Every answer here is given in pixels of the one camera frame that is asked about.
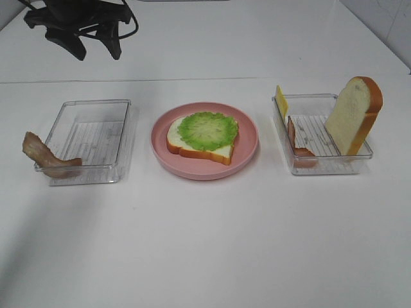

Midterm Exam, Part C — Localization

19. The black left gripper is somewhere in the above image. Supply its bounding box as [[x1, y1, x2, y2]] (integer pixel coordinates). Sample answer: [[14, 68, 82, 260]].
[[24, 0, 129, 61]]

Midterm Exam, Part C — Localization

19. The bacon strip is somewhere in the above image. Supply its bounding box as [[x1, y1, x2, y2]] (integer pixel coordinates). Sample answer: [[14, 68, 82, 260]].
[[287, 116, 318, 168], [22, 132, 82, 178]]

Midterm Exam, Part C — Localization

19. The green lettuce leaf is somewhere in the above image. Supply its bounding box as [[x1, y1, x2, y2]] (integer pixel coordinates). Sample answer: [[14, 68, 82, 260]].
[[178, 112, 238, 150]]

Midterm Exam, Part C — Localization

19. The bread slice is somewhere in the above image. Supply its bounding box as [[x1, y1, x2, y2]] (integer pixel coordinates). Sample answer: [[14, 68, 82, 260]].
[[325, 76, 383, 156], [166, 117, 234, 165]]

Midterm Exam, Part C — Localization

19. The yellow cheese slice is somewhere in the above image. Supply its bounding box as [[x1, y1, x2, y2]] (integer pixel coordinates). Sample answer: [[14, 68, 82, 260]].
[[274, 85, 288, 123]]

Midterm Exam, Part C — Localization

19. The left clear plastic tray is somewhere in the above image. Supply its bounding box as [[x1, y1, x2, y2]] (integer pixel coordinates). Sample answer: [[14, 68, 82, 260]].
[[34, 99, 138, 186]]

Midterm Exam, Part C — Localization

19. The clear plastic tray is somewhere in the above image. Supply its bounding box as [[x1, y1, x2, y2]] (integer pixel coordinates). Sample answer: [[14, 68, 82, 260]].
[[34, 99, 138, 186], [272, 94, 373, 175]]

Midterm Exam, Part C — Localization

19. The pink round plate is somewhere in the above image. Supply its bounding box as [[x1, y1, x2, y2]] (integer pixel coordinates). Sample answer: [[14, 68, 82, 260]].
[[151, 102, 259, 180]]

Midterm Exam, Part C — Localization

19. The right clear plastic tray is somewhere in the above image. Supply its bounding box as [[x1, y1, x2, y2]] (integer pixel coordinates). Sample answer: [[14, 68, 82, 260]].
[[272, 94, 373, 175]]

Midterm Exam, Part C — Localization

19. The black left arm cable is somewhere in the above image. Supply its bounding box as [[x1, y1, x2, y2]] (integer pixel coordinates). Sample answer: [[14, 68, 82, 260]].
[[17, 0, 139, 42]]

